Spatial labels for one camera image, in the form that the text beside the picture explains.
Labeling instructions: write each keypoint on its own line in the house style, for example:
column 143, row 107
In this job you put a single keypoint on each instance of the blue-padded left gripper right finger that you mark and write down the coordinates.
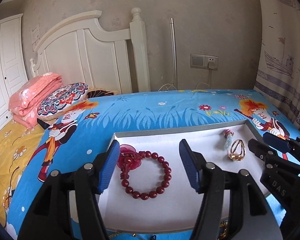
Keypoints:
column 250, row 216

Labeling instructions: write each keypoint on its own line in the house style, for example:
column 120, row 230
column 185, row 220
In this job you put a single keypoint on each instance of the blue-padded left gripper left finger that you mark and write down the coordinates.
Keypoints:
column 48, row 217

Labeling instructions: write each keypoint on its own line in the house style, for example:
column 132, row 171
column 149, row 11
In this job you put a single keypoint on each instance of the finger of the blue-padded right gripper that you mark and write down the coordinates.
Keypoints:
column 277, row 143
column 262, row 151

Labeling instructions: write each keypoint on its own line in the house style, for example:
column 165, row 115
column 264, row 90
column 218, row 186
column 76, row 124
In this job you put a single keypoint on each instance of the grey white jewelry tray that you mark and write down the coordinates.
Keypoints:
column 177, row 208

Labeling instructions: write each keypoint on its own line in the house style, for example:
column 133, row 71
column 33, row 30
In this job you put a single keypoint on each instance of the ship print curtain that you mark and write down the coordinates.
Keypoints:
column 278, row 75

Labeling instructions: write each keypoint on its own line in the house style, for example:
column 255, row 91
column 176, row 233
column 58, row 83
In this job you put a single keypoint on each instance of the yellow daisy bed sheet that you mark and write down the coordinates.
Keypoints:
column 17, row 144

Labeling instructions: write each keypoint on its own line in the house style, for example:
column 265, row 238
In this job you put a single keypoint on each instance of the blue cartoon bed sheet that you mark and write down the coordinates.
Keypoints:
column 161, row 110

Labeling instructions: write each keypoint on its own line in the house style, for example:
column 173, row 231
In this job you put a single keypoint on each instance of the red flower hair ornament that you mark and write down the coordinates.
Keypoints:
column 129, row 158

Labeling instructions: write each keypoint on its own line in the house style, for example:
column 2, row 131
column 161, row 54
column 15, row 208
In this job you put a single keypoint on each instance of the patterned round pillow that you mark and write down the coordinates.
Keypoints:
column 56, row 103

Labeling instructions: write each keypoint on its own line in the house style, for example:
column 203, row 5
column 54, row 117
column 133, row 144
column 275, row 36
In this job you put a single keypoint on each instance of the folded pink quilt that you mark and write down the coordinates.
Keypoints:
column 23, row 103

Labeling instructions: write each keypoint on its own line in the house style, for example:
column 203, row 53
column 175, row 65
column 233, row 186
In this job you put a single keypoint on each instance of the black folding fan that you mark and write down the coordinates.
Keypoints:
column 98, row 92

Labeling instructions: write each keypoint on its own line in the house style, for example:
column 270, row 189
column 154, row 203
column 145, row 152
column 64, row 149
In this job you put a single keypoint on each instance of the white wardrobe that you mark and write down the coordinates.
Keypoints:
column 12, row 68

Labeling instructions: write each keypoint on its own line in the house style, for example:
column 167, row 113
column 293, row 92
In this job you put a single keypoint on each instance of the silver metal pole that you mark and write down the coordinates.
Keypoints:
column 174, row 53

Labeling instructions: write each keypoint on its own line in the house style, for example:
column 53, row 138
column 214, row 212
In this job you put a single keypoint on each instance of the white wooden headboard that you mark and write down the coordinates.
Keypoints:
column 80, row 50

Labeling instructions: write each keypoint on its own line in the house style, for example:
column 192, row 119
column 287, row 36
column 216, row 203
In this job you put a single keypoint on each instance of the grey wall socket panel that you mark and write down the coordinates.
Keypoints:
column 204, row 61

